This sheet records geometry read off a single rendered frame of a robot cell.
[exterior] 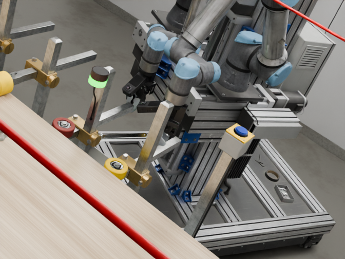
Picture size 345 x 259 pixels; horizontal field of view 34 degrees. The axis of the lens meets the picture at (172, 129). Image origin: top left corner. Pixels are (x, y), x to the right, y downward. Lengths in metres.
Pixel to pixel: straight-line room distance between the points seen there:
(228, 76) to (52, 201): 0.96
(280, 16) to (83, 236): 1.00
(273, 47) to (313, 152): 2.40
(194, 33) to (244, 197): 1.47
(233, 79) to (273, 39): 0.31
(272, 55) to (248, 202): 1.26
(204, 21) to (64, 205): 0.78
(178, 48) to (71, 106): 1.87
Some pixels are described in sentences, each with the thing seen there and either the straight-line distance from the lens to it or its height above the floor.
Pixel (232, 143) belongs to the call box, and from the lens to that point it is 1.68.
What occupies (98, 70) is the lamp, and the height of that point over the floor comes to 1.14.
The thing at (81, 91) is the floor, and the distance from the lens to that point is 3.91.
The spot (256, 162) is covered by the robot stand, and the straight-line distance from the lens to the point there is 3.55.
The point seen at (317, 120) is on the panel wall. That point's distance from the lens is 4.51.
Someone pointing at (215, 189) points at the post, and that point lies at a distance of 1.79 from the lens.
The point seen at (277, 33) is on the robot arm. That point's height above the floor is 1.39.
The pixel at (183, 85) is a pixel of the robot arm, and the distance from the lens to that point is 1.83.
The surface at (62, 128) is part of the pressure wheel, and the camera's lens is 1.96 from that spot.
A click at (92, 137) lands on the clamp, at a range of 2.04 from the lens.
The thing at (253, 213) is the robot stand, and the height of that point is 0.21.
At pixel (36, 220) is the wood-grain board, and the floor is 0.90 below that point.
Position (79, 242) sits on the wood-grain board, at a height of 0.90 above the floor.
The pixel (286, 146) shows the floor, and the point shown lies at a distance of 4.31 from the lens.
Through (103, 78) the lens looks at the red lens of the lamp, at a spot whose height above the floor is 1.13.
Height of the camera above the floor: 2.05
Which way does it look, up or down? 32 degrees down
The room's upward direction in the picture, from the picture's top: 23 degrees clockwise
